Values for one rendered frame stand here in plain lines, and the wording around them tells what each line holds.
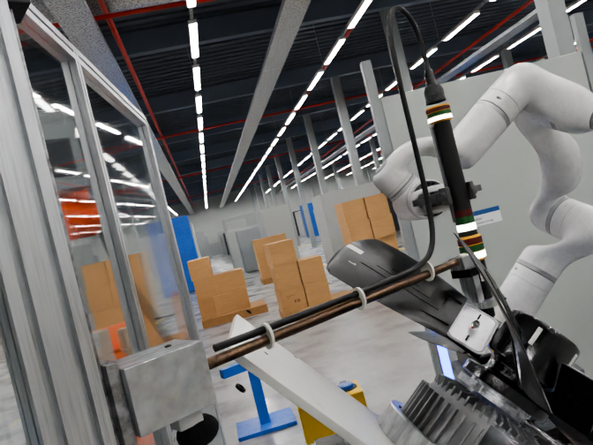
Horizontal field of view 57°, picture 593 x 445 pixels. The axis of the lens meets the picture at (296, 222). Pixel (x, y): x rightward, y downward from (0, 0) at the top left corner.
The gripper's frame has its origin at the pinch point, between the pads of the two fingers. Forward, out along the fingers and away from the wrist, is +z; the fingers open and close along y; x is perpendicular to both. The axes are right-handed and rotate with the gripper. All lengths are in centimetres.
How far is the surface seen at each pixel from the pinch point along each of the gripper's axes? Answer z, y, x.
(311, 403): 25.7, 35.0, -21.2
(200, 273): -903, 154, -44
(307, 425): -31, 36, -44
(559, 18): -561, -394, 174
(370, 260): -0.8, 18.1, -7.8
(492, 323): 6.0, 1.6, -22.6
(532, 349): 14.6, -0.1, -25.7
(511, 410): 16.2, 6.0, -33.1
